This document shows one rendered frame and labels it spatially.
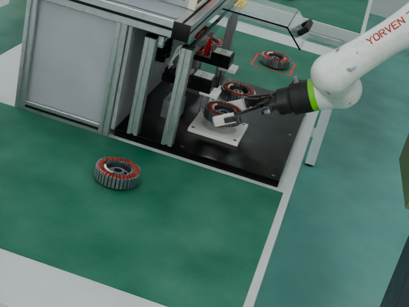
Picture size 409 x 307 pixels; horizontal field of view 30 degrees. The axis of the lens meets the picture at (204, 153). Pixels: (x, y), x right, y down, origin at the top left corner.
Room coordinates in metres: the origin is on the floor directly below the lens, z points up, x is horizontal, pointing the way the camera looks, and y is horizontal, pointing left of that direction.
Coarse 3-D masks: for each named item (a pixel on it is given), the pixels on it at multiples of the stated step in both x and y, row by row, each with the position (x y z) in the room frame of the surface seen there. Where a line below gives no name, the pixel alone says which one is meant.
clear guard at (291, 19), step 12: (252, 0) 2.44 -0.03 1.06; (264, 0) 2.47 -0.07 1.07; (240, 12) 2.26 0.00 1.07; (252, 12) 2.29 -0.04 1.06; (264, 12) 2.33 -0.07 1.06; (276, 12) 2.36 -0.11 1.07; (288, 12) 2.40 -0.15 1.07; (300, 12) 2.46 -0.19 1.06; (276, 24) 2.23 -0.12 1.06; (288, 24) 2.26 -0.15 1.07; (300, 24) 2.38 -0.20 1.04; (300, 36) 2.30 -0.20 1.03; (300, 48) 2.23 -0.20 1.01
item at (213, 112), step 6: (210, 102) 2.06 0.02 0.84; (216, 102) 2.07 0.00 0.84; (222, 102) 2.08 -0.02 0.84; (204, 108) 2.04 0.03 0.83; (210, 108) 2.02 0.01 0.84; (216, 108) 2.06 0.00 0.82; (222, 108) 2.07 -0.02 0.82; (228, 108) 2.07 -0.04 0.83; (234, 108) 2.07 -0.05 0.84; (204, 114) 2.02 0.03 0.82; (210, 114) 2.00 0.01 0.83; (216, 114) 2.00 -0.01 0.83; (222, 114) 2.01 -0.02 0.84; (210, 120) 2.00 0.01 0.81; (228, 126) 1.99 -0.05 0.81; (234, 126) 2.01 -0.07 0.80
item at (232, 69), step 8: (216, 48) 2.31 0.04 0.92; (200, 56) 2.27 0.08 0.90; (208, 56) 2.28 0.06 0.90; (216, 56) 2.26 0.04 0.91; (224, 56) 2.26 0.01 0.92; (232, 56) 2.29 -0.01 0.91; (200, 64) 2.32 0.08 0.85; (216, 64) 2.26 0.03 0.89; (224, 64) 2.26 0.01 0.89; (232, 64) 2.32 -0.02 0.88; (232, 72) 2.26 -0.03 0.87
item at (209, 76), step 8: (200, 72) 2.06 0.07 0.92; (208, 72) 2.08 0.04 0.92; (168, 80) 2.03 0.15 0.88; (192, 80) 2.03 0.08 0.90; (200, 80) 2.02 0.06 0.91; (208, 80) 2.02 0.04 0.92; (192, 88) 2.02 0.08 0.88; (200, 88) 2.02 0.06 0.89; (208, 88) 2.02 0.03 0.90; (216, 88) 2.07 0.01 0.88; (208, 96) 2.02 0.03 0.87; (216, 96) 2.02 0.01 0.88
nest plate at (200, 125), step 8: (200, 112) 2.11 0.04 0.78; (200, 120) 2.05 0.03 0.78; (192, 128) 1.98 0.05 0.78; (200, 128) 1.99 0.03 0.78; (208, 128) 2.01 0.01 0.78; (216, 128) 2.02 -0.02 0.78; (224, 128) 2.03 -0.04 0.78; (232, 128) 2.05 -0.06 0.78; (240, 128) 2.06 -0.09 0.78; (208, 136) 1.97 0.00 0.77; (216, 136) 1.97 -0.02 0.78; (224, 136) 1.98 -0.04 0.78; (232, 136) 1.99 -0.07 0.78; (240, 136) 2.00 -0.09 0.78; (232, 144) 1.96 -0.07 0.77
